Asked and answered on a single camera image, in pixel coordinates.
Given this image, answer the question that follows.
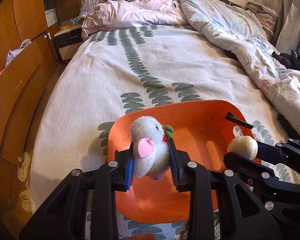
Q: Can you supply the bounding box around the orange plastic basket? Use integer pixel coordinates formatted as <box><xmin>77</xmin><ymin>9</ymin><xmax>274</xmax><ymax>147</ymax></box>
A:
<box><xmin>107</xmin><ymin>100</ymin><xmax>262</xmax><ymax>223</ymax></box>

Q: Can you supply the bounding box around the black hair clip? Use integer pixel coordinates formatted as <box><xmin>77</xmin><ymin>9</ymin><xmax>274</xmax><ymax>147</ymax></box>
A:
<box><xmin>225</xmin><ymin>111</ymin><xmax>254</xmax><ymax>130</ymax></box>

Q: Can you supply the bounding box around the white storage box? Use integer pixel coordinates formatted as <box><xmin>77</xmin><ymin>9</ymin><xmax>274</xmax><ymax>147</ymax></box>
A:
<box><xmin>44</xmin><ymin>8</ymin><xmax>57</xmax><ymax>27</ymax></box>

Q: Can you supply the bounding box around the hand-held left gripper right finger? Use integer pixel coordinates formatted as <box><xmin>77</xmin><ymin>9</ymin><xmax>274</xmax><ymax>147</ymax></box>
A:
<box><xmin>168</xmin><ymin>139</ymin><xmax>283</xmax><ymax>240</ymax></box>

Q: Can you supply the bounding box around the dark and cream nightstand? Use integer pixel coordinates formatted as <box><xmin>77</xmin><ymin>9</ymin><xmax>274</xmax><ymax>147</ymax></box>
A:
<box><xmin>53</xmin><ymin>26</ymin><xmax>84</xmax><ymax>61</ymax></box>

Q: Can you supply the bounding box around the patterned cushion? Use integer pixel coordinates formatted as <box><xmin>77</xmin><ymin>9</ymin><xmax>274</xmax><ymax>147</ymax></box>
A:
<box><xmin>245</xmin><ymin>1</ymin><xmax>278</xmax><ymax>32</ymax></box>

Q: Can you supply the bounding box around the crumpled plastic bag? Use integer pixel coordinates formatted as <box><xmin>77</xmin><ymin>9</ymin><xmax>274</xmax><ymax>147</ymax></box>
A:
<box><xmin>4</xmin><ymin>39</ymin><xmax>32</xmax><ymax>68</ymax></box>

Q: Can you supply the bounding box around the white leaf-print bed cover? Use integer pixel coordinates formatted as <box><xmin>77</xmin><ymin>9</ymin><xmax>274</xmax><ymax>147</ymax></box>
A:
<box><xmin>30</xmin><ymin>24</ymin><xmax>300</xmax><ymax>240</ymax></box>

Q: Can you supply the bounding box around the light blue printed quilt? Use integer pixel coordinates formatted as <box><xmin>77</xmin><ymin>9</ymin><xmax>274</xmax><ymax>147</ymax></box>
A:
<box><xmin>167</xmin><ymin>0</ymin><xmax>300</xmax><ymax>138</ymax></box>

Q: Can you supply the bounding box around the black clothing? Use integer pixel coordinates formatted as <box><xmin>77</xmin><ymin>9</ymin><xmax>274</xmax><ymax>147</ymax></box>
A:
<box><xmin>272</xmin><ymin>49</ymin><xmax>300</xmax><ymax>75</ymax></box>

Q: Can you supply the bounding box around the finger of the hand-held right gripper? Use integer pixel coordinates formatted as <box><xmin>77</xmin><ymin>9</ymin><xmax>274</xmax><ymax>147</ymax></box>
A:
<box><xmin>223</xmin><ymin>152</ymin><xmax>300</xmax><ymax>240</ymax></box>
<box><xmin>254</xmin><ymin>138</ymin><xmax>300</xmax><ymax>161</ymax></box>

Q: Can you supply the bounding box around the cream round hair accessory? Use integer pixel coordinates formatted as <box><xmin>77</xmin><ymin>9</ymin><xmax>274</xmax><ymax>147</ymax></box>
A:
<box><xmin>227</xmin><ymin>125</ymin><xmax>258</xmax><ymax>160</ymax></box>

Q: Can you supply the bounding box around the white plush toy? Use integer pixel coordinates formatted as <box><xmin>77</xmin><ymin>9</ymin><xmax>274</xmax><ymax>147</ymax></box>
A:
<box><xmin>130</xmin><ymin>115</ymin><xmax>174</xmax><ymax>181</ymax></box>

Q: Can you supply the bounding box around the wooden wardrobe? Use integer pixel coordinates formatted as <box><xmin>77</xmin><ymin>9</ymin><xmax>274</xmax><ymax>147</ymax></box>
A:
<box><xmin>0</xmin><ymin>0</ymin><xmax>83</xmax><ymax>214</ymax></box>

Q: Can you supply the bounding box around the grey curtain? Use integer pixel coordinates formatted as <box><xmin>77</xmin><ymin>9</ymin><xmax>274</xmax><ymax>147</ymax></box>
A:
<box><xmin>275</xmin><ymin>0</ymin><xmax>300</xmax><ymax>54</ymax></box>

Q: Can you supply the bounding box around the cream clog slipper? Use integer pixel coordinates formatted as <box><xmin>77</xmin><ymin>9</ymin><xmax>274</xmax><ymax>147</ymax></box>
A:
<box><xmin>16</xmin><ymin>151</ymin><xmax>32</xmax><ymax>182</ymax></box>
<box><xmin>19</xmin><ymin>187</ymin><xmax>32</xmax><ymax>212</ymax></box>

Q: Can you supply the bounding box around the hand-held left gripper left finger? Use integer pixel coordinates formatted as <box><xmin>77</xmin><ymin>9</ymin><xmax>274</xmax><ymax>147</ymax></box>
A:
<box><xmin>18</xmin><ymin>141</ymin><xmax>136</xmax><ymax>240</ymax></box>

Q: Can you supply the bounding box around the hanging clear plastic bag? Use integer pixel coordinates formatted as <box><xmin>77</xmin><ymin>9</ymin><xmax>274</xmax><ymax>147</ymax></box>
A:
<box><xmin>78</xmin><ymin>0</ymin><xmax>101</xmax><ymax>18</ymax></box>

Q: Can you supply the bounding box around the person's left hand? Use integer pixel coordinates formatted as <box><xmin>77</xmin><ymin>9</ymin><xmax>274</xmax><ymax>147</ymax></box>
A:
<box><xmin>122</xmin><ymin>233</ymin><xmax>155</xmax><ymax>240</ymax></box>

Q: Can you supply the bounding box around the pink quilt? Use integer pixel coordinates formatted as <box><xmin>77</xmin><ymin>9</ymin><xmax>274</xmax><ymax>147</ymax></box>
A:
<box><xmin>81</xmin><ymin>0</ymin><xmax>186</xmax><ymax>40</ymax></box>

